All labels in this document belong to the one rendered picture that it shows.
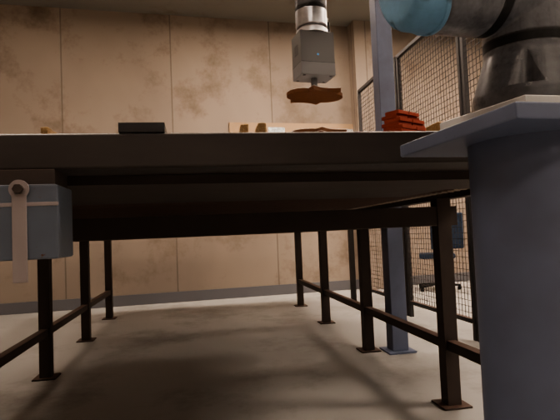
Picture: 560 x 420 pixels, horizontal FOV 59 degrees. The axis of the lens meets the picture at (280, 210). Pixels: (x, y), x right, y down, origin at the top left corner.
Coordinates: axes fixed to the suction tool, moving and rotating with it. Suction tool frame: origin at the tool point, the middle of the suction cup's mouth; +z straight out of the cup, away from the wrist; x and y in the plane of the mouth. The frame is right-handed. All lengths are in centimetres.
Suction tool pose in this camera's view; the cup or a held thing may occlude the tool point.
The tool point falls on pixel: (315, 98)
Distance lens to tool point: 120.2
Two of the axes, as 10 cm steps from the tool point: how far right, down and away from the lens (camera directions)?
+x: 2.9, -0.6, -9.5
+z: 0.4, 10.0, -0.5
